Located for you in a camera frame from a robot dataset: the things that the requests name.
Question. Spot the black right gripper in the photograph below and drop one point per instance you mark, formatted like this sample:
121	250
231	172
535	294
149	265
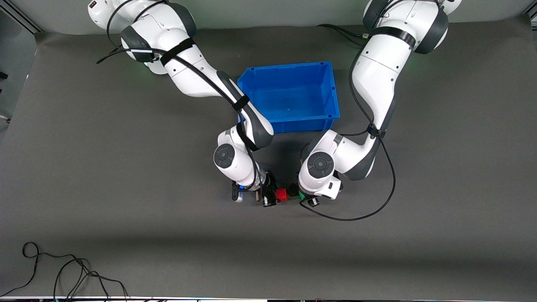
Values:
269	183

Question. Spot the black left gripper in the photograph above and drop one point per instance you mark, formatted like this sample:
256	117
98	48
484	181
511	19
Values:
292	190

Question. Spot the small red cube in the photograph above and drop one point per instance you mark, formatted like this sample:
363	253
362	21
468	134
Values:
282	194

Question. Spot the small green cube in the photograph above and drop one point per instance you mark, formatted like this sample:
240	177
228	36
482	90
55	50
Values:
301	195

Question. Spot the small black cube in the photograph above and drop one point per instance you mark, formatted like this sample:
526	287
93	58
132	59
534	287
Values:
293	189

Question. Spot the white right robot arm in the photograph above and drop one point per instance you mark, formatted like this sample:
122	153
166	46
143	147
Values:
188	71

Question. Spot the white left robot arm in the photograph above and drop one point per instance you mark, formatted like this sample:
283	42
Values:
377	79

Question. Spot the dark grey table mat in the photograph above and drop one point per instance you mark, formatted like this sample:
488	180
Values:
251	251

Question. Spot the blue plastic storage bin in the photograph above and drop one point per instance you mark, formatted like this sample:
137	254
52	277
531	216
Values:
293	96

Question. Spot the dark metal frame rail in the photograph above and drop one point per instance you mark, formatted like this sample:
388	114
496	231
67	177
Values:
21	19

